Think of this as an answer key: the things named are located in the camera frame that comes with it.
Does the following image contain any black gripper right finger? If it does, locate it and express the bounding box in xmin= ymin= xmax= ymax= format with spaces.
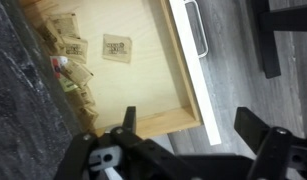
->
xmin=233 ymin=106 xmax=307 ymax=180

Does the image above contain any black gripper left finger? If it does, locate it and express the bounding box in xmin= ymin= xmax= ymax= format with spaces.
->
xmin=52 ymin=105 xmax=201 ymax=180

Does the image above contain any white drawer with wooden interior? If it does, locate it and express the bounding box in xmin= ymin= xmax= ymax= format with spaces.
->
xmin=17 ymin=0 xmax=223 ymax=147

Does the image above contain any brown sugar packet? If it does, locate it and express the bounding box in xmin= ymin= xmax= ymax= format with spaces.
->
xmin=60 ymin=35 xmax=89 ymax=65
xmin=38 ymin=19 xmax=66 ymax=54
xmin=49 ymin=12 xmax=82 ymax=40
xmin=59 ymin=58 xmax=95 ymax=90
xmin=65 ymin=85 xmax=96 ymax=110
xmin=75 ymin=104 xmax=100 ymax=130
xmin=101 ymin=33 xmax=134 ymax=65

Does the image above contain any green and white packet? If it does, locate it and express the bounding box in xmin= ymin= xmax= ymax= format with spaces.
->
xmin=57 ymin=75 xmax=79 ymax=94

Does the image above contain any red and white packet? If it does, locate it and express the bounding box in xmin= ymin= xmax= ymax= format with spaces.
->
xmin=49 ymin=54 xmax=69 ymax=80

